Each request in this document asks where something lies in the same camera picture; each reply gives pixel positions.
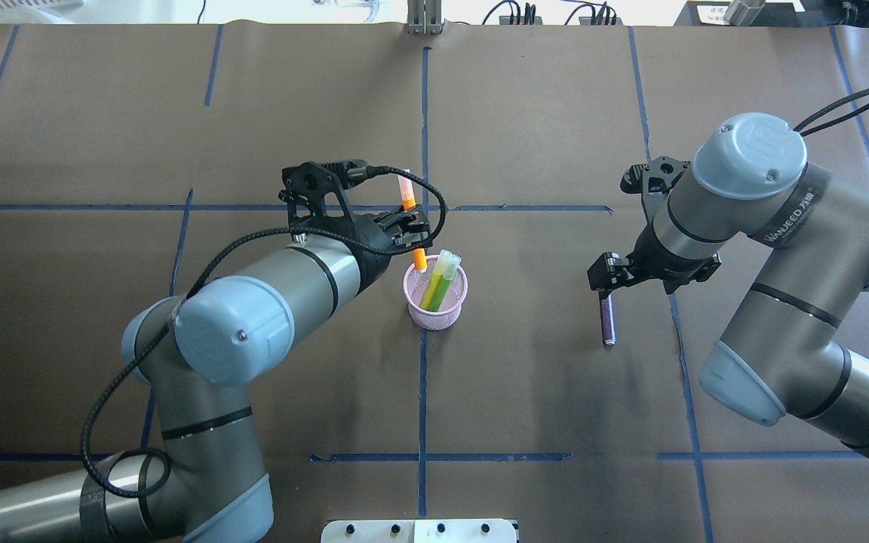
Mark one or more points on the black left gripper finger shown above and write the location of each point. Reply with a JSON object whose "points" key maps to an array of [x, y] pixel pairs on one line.
{"points": [[404, 222], [411, 240]]}

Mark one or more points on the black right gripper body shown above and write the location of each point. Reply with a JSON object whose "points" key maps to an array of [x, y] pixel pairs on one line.
{"points": [[668, 265]]}

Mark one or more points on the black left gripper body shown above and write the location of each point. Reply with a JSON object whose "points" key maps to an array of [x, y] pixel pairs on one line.
{"points": [[371, 240]]}

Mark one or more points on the purple marker pen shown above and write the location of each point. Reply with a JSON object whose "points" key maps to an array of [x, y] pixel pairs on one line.
{"points": [[607, 321]]}

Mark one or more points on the orange marker pen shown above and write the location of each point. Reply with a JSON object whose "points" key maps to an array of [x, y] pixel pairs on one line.
{"points": [[408, 203]]}

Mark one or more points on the yellow marker pen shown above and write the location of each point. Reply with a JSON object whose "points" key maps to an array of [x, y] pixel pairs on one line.
{"points": [[436, 278]]}

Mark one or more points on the green marker pen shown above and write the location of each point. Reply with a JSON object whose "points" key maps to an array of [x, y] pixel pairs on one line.
{"points": [[449, 278]]}

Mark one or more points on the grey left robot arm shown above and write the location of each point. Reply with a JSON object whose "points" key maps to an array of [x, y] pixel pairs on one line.
{"points": [[255, 301]]}

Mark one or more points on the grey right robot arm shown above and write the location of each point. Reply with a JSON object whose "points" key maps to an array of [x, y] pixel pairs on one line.
{"points": [[777, 355]]}

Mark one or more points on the pink mesh pen holder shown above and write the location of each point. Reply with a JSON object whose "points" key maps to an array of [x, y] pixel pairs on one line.
{"points": [[413, 286]]}

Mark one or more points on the steel cup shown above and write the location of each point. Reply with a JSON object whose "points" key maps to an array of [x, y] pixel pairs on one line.
{"points": [[741, 13]]}

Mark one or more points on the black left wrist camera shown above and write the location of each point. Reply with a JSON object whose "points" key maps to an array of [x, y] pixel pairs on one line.
{"points": [[307, 187]]}

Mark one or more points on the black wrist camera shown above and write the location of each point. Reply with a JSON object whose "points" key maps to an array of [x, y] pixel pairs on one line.
{"points": [[307, 187], [653, 182]]}

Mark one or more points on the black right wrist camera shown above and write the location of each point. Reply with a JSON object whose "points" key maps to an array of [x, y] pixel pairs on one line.
{"points": [[653, 182]]}

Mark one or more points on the aluminium frame post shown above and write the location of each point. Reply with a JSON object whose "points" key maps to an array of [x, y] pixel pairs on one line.
{"points": [[424, 17]]}

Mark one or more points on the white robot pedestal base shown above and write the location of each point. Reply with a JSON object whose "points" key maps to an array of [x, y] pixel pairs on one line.
{"points": [[422, 530]]}

